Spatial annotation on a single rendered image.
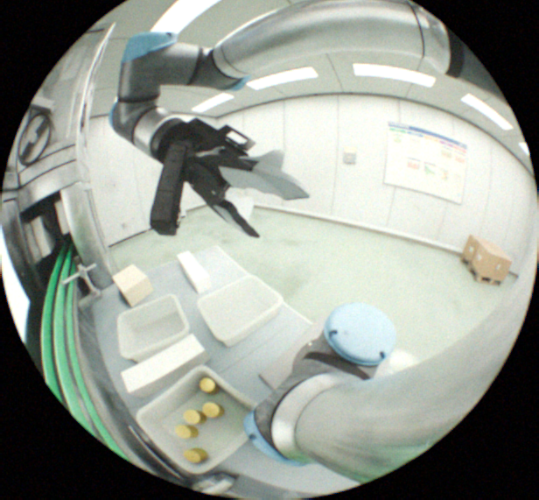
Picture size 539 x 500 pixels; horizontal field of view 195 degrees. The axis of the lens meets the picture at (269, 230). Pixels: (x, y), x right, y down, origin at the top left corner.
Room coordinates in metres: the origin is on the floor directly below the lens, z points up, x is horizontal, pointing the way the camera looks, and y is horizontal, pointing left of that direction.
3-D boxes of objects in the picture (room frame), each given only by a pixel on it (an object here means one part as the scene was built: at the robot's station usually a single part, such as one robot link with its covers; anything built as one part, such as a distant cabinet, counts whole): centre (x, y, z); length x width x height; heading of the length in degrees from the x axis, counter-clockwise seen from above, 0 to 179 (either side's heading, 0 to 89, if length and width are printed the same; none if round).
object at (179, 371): (0.08, 0.26, 0.78); 0.24 x 0.06 x 0.06; 139
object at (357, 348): (0.10, -0.14, 0.93); 0.13 x 0.12 x 0.14; 138
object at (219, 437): (-0.03, 0.13, 0.80); 0.22 x 0.17 x 0.09; 147
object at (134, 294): (0.35, 0.57, 0.79); 0.16 x 0.12 x 0.07; 67
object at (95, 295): (0.17, 0.62, 0.90); 0.17 x 0.05 x 0.22; 147
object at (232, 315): (0.30, 0.09, 0.78); 0.22 x 0.17 x 0.09; 132
